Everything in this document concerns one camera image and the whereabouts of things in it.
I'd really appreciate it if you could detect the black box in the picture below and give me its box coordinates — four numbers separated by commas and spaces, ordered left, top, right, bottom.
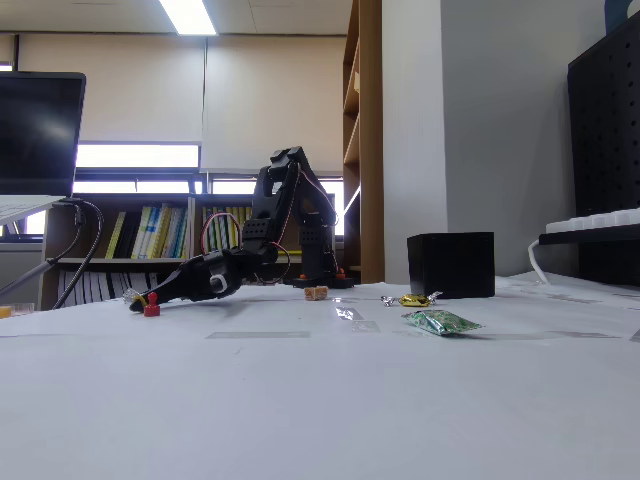
406, 231, 497, 300

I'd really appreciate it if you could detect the slanted yellow book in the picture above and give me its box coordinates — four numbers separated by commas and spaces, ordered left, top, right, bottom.
105, 211, 127, 260

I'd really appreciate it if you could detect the low wooden bookshelf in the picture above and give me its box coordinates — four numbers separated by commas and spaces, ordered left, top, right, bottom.
39, 192, 361, 311

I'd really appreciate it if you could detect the white paper sheet cover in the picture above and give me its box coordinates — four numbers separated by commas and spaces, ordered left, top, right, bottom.
0, 272, 640, 480

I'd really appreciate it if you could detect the beige roller blind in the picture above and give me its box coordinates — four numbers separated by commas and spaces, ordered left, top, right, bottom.
17, 33, 206, 147
201, 34, 349, 176

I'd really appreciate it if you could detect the white laptop stand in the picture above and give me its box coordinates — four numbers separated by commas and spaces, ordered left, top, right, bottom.
0, 194, 69, 227

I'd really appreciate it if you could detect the tall wooden shelf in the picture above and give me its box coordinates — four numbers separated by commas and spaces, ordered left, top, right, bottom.
342, 0, 385, 285

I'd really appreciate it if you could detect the gold wrapped candy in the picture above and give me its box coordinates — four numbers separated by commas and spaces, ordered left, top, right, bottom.
380, 290, 444, 308

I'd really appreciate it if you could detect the black computer monitor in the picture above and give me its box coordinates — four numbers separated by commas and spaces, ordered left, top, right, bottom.
0, 71, 87, 197

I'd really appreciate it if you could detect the green silver snack packet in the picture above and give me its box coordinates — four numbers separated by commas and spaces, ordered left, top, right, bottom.
401, 309, 484, 339

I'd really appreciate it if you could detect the ceiling light panel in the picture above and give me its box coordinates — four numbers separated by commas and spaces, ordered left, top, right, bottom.
158, 0, 217, 36

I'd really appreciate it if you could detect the black pegboard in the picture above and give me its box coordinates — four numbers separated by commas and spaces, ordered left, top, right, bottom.
566, 12, 640, 289

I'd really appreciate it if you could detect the dark blue object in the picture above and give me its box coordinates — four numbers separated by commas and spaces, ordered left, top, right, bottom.
603, 0, 640, 36

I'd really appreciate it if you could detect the red white servo cable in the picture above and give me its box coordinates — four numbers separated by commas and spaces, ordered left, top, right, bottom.
201, 212, 243, 252

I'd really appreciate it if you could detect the black laptop cable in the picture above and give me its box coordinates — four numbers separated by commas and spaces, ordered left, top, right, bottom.
52, 198, 106, 311

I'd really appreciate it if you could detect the grey laptop cable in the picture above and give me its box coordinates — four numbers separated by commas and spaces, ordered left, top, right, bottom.
0, 202, 85, 297

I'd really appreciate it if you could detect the white power strip cable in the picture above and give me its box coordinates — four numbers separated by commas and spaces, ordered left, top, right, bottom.
527, 238, 554, 286

